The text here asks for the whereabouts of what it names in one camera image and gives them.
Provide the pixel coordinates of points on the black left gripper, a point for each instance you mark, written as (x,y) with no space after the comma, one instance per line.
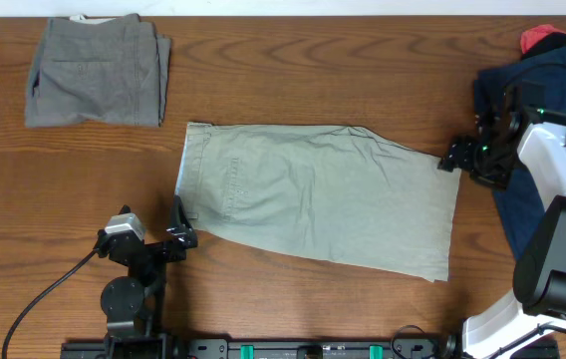
(183,238)

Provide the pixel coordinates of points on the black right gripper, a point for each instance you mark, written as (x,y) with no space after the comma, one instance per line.
(458,154)

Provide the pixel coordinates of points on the khaki beige shorts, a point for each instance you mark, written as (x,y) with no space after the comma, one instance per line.
(335,193)

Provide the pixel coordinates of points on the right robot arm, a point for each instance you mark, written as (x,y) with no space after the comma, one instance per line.
(518,324)

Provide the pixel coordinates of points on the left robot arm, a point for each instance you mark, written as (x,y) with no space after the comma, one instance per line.
(133,303)

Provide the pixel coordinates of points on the navy blue shorts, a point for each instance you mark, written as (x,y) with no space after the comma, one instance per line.
(520,207)

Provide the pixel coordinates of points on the red garment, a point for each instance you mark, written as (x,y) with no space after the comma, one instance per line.
(531,37)

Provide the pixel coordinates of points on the folded grey shorts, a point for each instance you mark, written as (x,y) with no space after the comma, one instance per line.
(113,72)

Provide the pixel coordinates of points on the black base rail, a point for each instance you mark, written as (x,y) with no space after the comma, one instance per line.
(288,349)

